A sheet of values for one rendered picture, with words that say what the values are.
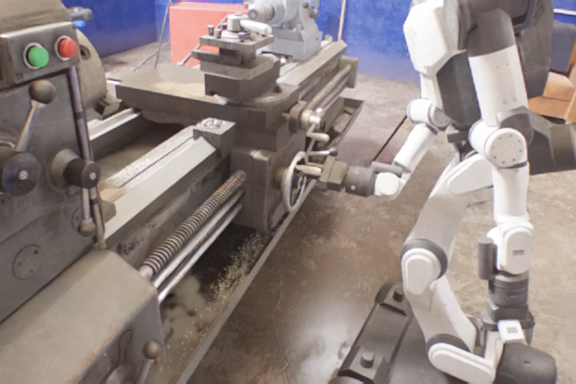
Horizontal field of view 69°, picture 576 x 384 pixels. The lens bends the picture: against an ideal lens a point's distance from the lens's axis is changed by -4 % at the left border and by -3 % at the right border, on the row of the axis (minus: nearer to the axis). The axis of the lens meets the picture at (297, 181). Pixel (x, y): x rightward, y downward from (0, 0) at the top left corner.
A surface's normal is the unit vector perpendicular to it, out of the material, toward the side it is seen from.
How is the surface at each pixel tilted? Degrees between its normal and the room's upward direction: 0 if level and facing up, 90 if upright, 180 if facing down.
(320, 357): 0
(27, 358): 32
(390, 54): 90
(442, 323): 90
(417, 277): 90
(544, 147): 90
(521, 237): 79
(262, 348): 0
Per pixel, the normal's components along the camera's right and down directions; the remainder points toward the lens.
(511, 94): -0.09, 0.31
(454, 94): -0.68, 0.55
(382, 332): 0.07, -0.87
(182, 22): 0.02, 0.49
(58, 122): 0.94, 0.22
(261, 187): -0.33, 0.44
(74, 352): 0.56, -0.62
